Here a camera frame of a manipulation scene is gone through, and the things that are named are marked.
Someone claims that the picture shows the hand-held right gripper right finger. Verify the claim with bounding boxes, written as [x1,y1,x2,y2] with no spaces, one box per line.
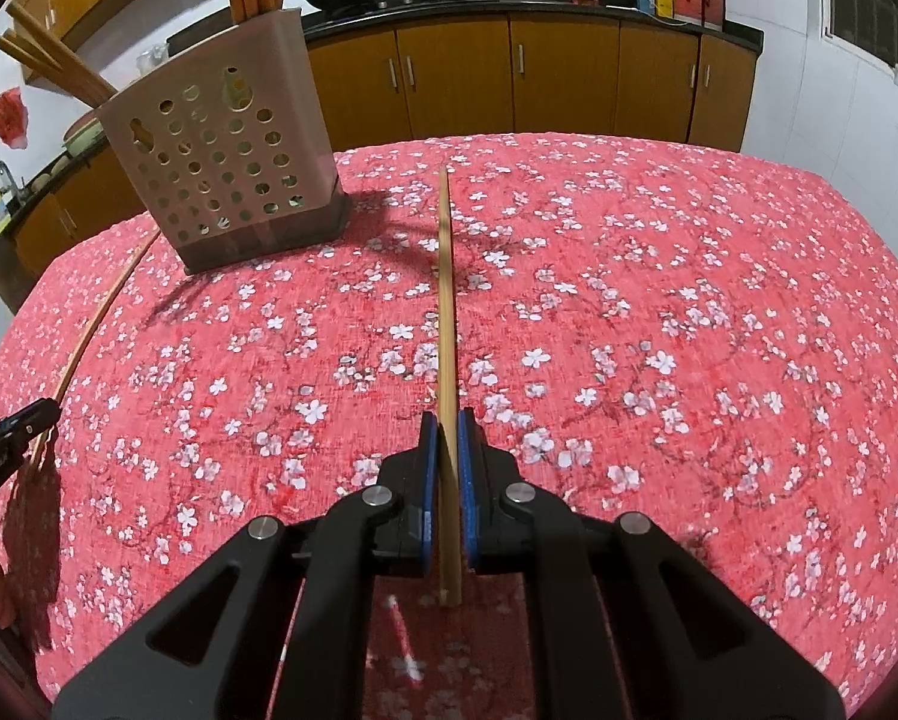
[456,409,847,720]

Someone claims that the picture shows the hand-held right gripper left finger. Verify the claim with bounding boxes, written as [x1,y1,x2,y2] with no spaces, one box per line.
[51,411,441,720]

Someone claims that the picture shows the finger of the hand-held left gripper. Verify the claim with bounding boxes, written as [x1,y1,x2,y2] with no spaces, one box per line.
[0,397,62,500]

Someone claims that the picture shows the beige perforated chopstick holder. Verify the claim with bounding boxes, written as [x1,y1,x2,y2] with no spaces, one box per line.
[92,6,351,276]

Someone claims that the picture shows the wooden side cabinet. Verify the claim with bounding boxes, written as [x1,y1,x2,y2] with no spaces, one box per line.
[10,142,157,278]

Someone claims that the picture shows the red floral tablecloth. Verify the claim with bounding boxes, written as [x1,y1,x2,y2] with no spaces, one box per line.
[0,131,898,720]

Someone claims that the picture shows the green pot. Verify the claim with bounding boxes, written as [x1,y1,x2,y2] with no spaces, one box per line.
[62,116,109,157]

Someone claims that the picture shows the wooden base cabinets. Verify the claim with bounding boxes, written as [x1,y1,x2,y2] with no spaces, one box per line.
[302,15,757,155]

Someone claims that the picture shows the black kitchen countertop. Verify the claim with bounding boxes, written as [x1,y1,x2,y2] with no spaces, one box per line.
[167,0,765,53]

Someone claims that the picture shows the red wall decoration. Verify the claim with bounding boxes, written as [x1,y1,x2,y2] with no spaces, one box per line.
[0,88,30,147]

